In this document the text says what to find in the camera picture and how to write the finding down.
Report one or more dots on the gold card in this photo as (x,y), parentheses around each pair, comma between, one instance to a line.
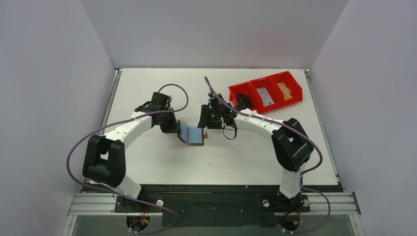
(287,96)
(284,88)

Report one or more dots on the red bin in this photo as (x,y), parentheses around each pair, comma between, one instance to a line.
(248,89)
(287,78)
(270,94)

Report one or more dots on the red middle bin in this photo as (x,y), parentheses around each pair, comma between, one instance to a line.
(270,94)

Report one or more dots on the red left bin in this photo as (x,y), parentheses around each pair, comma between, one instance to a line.
(248,89)

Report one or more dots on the gold card in bin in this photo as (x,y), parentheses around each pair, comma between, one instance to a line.
(284,88)

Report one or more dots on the brown leather card holder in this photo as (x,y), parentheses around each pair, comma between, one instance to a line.
(191,135)

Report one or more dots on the red right bin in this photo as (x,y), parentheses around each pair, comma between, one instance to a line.
(287,78)

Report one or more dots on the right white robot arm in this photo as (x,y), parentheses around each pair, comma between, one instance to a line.
(288,137)

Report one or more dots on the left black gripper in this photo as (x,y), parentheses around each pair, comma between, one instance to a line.
(172,128)

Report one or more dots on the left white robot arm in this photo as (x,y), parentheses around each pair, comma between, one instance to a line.
(105,159)

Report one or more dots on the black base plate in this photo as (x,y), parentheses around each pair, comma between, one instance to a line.
(212,205)

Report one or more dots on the aluminium rail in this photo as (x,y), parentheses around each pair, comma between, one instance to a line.
(338,203)

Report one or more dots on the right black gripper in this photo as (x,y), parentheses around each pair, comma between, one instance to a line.
(205,116)

